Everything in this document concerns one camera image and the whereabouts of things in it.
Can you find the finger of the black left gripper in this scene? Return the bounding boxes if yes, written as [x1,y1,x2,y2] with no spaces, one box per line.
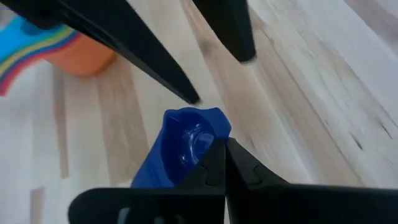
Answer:
[0,0,201,106]
[192,0,257,64]

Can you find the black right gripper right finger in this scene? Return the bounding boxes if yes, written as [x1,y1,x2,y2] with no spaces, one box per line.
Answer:
[225,138,398,224]

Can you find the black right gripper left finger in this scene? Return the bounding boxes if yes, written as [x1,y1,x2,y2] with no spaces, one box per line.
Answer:
[67,139,227,224]

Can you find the orange measuring cup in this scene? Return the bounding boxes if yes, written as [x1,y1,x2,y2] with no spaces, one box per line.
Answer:
[42,32,118,78]

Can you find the dark blue measuring cup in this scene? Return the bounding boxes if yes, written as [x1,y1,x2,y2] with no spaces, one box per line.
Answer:
[130,106,233,189]

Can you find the teal measuring cup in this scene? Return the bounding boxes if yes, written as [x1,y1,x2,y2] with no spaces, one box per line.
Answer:
[0,15,68,63]

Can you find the rainbow cups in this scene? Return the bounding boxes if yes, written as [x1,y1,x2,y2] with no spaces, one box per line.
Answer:
[0,32,80,97]

